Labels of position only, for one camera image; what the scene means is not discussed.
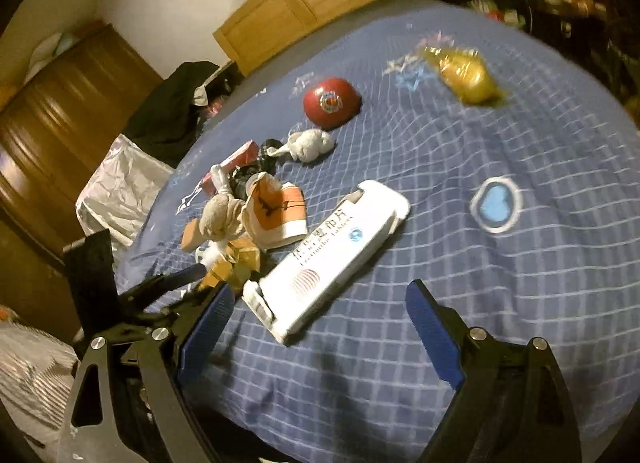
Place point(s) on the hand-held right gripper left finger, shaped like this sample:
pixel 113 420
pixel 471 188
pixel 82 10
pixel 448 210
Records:
pixel 205 333

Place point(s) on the light wooden headboard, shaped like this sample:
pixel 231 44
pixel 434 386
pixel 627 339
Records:
pixel 280 8

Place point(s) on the white plastic bag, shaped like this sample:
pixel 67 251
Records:
pixel 55 48

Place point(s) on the white crumpled tissue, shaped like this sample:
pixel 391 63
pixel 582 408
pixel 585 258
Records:
pixel 312 144

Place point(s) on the beige plush toy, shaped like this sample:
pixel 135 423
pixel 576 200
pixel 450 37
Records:
pixel 220 218

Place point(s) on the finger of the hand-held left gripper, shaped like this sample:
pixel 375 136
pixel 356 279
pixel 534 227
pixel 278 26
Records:
pixel 160 284
pixel 175 307

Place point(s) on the plaid cloth bag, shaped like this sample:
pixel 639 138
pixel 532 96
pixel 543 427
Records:
pixel 267 153

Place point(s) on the black clothing pile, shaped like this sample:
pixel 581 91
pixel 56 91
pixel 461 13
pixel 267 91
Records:
pixel 165 108

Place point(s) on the brown wooden wardrobe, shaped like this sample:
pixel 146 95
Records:
pixel 60 133

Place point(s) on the white medicine box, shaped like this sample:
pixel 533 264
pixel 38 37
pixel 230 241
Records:
pixel 325 268

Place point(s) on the red round container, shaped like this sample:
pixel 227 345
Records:
pixel 332 102

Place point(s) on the red flat box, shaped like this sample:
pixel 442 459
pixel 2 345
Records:
pixel 235 159

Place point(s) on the yellow snack packet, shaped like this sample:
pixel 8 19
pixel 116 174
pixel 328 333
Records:
pixel 465 75

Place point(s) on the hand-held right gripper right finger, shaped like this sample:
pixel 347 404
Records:
pixel 435 338

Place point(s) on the white striped cloth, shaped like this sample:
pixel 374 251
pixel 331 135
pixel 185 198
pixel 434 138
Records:
pixel 30 373

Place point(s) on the orange white paper cup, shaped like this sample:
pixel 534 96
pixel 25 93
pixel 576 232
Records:
pixel 280 223

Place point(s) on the white satin cloth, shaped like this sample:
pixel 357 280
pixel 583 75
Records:
pixel 120 183

